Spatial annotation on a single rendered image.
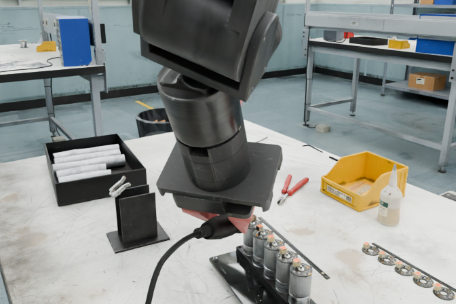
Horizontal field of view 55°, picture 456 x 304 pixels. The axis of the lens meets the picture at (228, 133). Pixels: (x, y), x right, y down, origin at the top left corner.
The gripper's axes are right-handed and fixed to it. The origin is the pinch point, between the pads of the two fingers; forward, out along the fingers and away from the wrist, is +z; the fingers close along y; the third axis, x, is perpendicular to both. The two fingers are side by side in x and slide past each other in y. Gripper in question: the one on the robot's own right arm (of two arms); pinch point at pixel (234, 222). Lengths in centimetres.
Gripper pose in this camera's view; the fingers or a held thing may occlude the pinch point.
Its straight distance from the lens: 46.0
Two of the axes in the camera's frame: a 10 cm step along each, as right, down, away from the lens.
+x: -2.8, 7.2, -6.4
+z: 1.6, 6.9, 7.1
